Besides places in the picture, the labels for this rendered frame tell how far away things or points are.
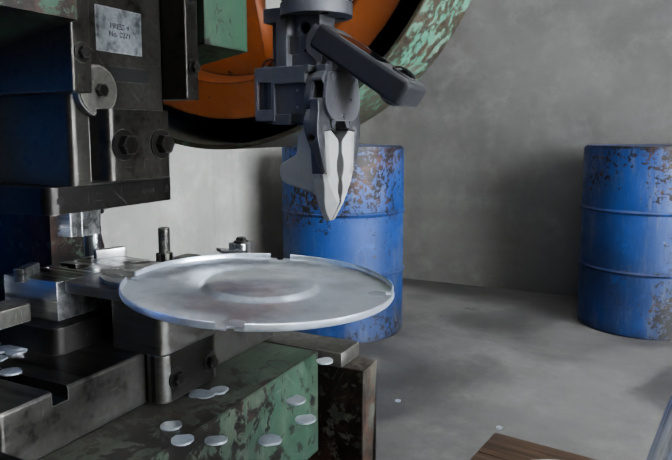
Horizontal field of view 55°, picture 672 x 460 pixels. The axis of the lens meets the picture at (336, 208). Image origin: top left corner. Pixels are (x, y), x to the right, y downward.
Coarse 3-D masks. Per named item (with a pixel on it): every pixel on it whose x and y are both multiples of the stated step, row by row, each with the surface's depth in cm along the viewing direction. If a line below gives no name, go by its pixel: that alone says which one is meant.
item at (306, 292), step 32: (224, 256) 83; (256, 256) 84; (128, 288) 67; (160, 288) 68; (192, 288) 68; (224, 288) 66; (256, 288) 67; (288, 288) 67; (320, 288) 70; (352, 288) 71; (384, 288) 71; (192, 320) 56; (224, 320) 58; (256, 320) 58; (288, 320) 59; (320, 320) 57; (352, 320) 59
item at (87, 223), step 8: (64, 216) 79; (72, 216) 78; (80, 216) 79; (88, 216) 80; (96, 216) 81; (64, 224) 79; (72, 224) 79; (80, 224) 79; (88, 224) 80; (96, 224) 81; (64, 232) 79; (72, 232) 79; (80, 232) 79; (88, 232) 80; (96, 232) 81
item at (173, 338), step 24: (144, 264) 81; (72, 288) 73; (96, 288) 71; (120, 312) 72; (120, 336) 73; (144, 336) 71; (168, 336) 71; (192, 336) 75; (168, 360) 71; (192, 360) 75; (216, 360) 78; (168, 384) 72; (192, 384) 75
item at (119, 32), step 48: (96, 0) 72; (144, 0) 78; (96, 48) 72; (144, 48) 79; (0, 96) 74; (48, 96) 70; (96, 96) 71; (144, 96) 79; (0, 144) 75; (48, 144) 71; (96, 144) 71; (144, 144) 75
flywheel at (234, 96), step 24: (264, 0) 111; (360, 0) 96; (384, 0) 94; (408, 0) 95; (264, 24) 108; (336, 24) 102; (360, 24) 97; (384, 24) 95; (264, 48) 108; (384, 48) 101; (216, 72) 113; (240, 72) 111; (216, 96) 110; (240, 96) 107
